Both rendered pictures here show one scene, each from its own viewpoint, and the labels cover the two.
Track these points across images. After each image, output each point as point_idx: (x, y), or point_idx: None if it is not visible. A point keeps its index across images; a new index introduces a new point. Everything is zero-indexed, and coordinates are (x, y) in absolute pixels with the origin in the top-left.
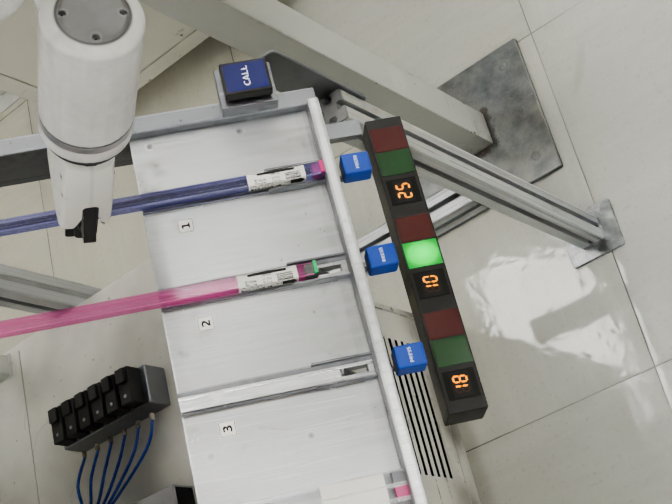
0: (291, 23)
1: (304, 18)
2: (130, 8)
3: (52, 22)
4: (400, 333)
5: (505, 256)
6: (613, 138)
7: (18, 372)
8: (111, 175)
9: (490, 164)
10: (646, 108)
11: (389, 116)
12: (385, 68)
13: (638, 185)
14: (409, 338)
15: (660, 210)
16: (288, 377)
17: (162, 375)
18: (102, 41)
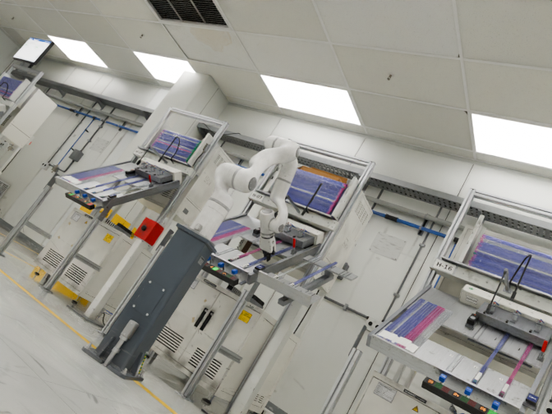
0: (278, 337)
1: (278, 344)
2: (264, 213)
3: (269, 209)
4: (217, 375)
5: (203, 406)
6: (191, 407)
7: None
8: (259, 236)
9: (217, 343)
10: (186, 406)
11: (239, 305)
12: (258, 374)
13: (178, 397)
14: (214, 379)
15: (170, 391)
16: (223, 253)
17: (249, 301)
18: (263, 209)
